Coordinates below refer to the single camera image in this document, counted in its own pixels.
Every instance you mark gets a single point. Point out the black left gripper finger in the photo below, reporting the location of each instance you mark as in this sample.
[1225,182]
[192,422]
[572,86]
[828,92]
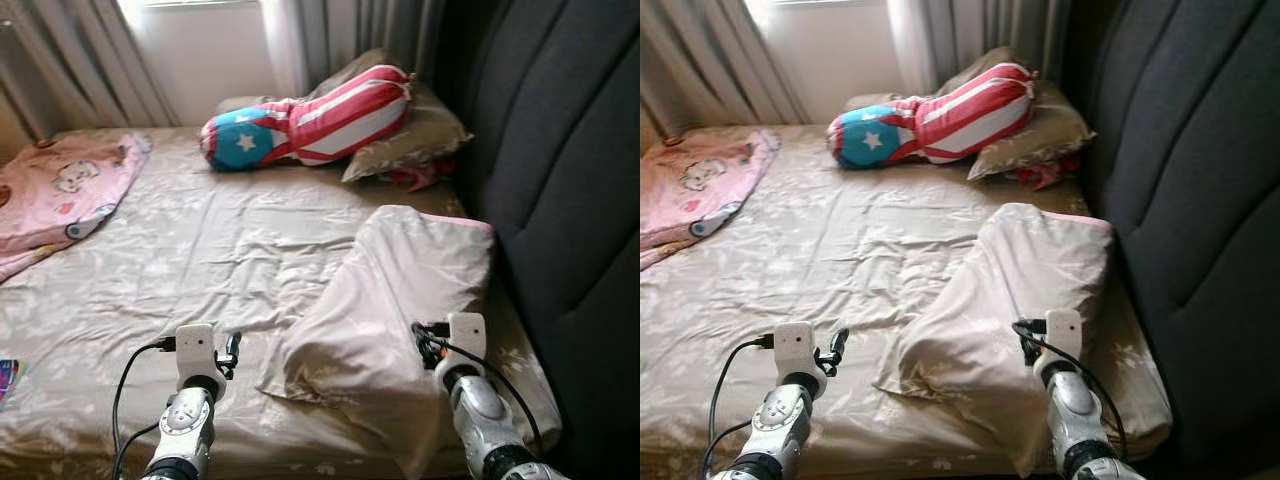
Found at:
[234,348]
[840,343]

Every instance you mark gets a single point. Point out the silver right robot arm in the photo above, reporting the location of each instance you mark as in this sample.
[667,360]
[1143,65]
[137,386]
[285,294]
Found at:
[480,410]
[1075,410]

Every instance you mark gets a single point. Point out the bed with grey floral sheet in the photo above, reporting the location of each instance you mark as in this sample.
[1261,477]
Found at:
[830,240]
[200,240]

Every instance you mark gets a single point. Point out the beige quilt with pink edge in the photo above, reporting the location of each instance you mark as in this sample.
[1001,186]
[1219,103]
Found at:
[380,300]
[990,300]

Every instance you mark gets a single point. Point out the pink anime comic book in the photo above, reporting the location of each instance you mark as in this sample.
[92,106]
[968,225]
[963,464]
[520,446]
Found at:
[8,380]

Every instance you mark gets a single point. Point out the pink cartoon print blanket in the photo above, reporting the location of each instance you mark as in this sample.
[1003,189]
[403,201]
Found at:
[690,185]
[60,190]

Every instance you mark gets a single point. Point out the star and stripes bolster pillow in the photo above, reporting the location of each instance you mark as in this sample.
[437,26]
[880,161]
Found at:
[330,115]
[960,110]

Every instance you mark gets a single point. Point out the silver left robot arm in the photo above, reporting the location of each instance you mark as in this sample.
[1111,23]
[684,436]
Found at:
[185,425]
[780,420]

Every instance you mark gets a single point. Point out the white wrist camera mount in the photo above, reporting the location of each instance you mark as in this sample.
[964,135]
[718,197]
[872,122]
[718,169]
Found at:
[467,335]
[195,350]
[1063,330]
[795,348]

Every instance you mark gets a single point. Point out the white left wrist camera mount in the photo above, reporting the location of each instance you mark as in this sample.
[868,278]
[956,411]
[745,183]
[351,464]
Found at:
[195,350]
[795,348]

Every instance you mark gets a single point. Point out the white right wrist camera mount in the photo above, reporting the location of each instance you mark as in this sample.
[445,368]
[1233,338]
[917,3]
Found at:
[467,335]
[1063,330]

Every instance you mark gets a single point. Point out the grey pleated curtain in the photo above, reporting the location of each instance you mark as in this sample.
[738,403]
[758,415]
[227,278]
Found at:
[720,60]
[360,35]
[990,35]
[70,60]

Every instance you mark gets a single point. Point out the crumpled red cloth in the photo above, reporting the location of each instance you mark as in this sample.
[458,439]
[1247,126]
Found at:
[1045,175]
[420,178]

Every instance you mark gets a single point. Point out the dark grey padded panel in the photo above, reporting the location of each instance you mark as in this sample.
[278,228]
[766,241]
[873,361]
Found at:
[1190,200]
[560,200]

